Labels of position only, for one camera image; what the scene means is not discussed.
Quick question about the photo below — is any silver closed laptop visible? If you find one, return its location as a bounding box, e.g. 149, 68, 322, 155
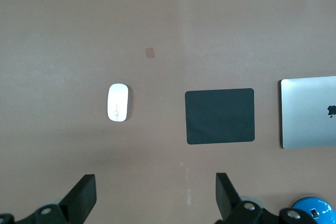
280, 76, 336, 150

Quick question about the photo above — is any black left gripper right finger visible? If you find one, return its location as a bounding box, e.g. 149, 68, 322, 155
215, 173, 265, 224

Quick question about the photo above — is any white computer mouse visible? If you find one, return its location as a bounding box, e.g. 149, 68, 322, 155
107, 83, 130, 123

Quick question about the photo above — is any black mouse pad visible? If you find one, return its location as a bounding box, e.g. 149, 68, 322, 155
184, 88, 256, 145

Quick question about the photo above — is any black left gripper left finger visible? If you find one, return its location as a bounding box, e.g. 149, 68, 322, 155
58, 174, 98, 224

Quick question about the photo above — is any brown table cover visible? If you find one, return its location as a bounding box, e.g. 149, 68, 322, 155
0, 0, 336, 224

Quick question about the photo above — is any blue desk lamp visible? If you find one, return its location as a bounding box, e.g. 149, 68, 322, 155
291, 197, 336, 224

